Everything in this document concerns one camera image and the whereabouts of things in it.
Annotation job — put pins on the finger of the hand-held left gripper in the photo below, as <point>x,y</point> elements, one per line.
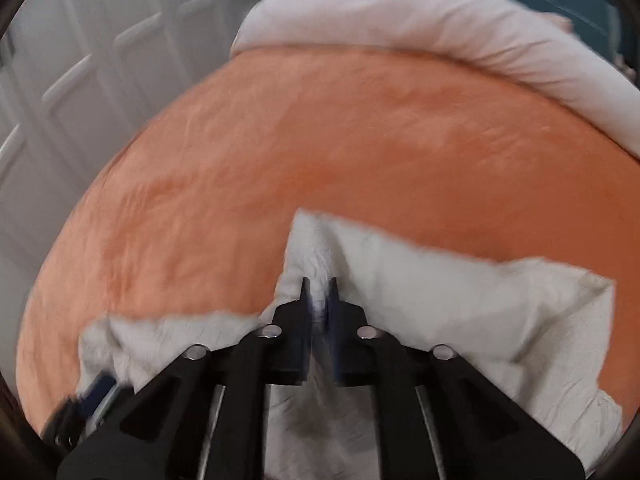
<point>97,391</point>

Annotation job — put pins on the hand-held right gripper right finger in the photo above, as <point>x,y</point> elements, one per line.
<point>334,325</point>

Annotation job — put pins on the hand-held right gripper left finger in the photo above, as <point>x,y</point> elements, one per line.
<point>305,322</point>

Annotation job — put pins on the white duvet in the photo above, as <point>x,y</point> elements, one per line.
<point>425,285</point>

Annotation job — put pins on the orange plush bed blanket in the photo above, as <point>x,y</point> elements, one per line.
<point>300,150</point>

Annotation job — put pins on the pale pink duvet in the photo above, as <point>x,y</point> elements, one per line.
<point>400,10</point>

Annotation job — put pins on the white panelled wardrobe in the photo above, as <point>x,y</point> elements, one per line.
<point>100,60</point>

